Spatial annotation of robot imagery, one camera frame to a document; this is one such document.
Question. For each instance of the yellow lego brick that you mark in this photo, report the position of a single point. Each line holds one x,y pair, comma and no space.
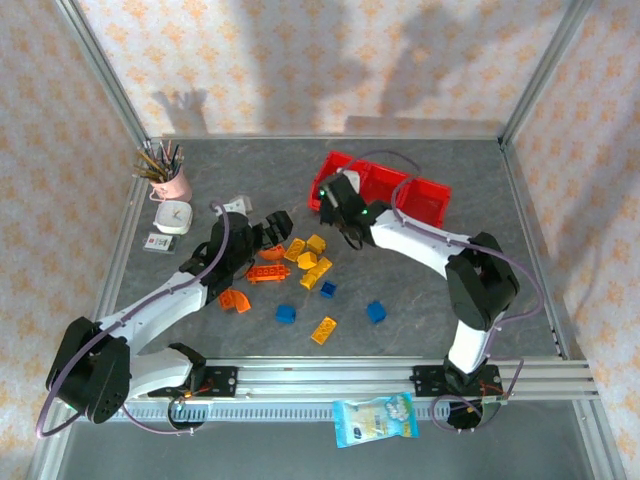
324,330
307,260
295,248
309,281
322,266
316,243

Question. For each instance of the pink pencil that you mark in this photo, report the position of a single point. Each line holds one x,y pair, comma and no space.
165,157

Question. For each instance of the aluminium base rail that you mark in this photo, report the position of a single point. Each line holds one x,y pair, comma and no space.
325,375

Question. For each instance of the clear packaged card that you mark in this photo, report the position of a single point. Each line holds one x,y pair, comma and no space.
161,243

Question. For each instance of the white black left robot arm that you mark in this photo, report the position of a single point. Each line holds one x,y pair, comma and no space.
150,310

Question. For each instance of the orange arch lego brick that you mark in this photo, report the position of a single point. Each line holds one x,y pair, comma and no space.
271,253

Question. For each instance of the blue pencil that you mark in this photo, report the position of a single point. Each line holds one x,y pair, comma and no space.
176,160

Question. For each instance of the yellow pencil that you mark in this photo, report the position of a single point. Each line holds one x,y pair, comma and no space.
146,173
150,164

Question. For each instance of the aluminium frame post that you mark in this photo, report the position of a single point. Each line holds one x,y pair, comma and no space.
100,70
545,70

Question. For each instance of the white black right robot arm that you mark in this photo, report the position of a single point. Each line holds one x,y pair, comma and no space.
415,235

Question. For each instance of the white square clock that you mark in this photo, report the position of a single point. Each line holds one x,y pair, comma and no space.
173,217

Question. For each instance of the long orange lego brick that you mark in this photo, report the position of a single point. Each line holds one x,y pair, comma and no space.
267,273

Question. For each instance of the pink pencil cup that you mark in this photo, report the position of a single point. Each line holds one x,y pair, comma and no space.
172,187

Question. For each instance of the orange curved lego brick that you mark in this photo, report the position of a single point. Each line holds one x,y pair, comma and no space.
235,300

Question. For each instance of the blue yellow snack packet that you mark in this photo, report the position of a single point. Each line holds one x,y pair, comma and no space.
375,420

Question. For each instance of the small blue lego brick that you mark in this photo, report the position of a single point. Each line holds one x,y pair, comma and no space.
328,289

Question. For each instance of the aluminium table edge rail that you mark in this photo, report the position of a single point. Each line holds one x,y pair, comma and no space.
535,240
300,136
117,250

